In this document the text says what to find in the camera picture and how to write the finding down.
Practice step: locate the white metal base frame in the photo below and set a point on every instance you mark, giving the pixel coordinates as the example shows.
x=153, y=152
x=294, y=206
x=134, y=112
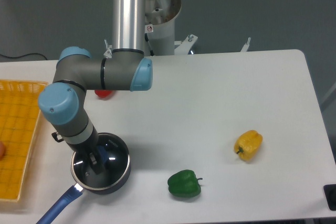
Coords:
x=181, y=47

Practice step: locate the green bell pepper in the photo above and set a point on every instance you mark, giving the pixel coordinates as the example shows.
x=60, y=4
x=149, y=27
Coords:
x=184, y=184

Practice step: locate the dark saucepan blue handle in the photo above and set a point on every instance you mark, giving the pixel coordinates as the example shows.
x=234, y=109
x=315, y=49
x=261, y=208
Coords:
x=74, y=192

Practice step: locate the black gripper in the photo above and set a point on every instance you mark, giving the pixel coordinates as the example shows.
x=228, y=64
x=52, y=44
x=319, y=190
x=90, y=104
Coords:
x=85, y=144

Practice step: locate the glass lid blue knob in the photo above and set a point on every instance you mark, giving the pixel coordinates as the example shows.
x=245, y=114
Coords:
x=118, y=167

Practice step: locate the yellow bell pepper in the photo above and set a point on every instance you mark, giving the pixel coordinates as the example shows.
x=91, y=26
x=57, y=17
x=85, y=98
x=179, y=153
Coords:
x=248, y=144

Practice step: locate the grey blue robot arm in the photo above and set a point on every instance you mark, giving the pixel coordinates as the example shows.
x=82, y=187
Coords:
x=76, y=72

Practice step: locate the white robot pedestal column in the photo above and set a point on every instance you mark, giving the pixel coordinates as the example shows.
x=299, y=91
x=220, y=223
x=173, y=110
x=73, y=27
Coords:
x=160, y=16

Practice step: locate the red bell pepper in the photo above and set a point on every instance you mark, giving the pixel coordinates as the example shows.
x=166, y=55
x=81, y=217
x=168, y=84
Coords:
x=102, y=94

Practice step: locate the yellow woven basket tray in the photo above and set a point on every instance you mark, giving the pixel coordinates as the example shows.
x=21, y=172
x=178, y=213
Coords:
x=20, y=116

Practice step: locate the black device at table edge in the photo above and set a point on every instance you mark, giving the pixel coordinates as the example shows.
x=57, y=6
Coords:
x=330, y=194

